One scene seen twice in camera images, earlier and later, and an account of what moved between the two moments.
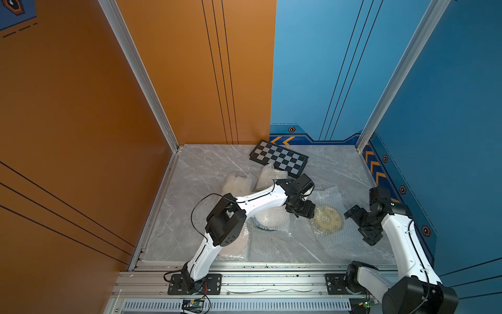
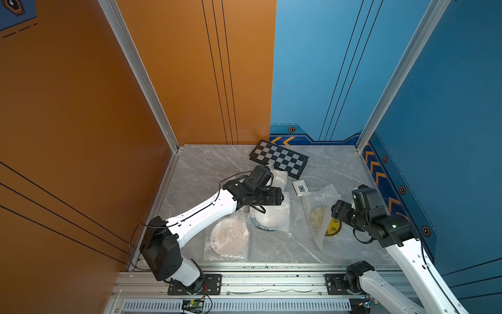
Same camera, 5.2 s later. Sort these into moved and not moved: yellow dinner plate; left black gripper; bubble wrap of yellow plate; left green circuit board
Moved: left black gripper
Not moved: yellow dinner plate; bubble wrap of yellow plate; left green circuit board
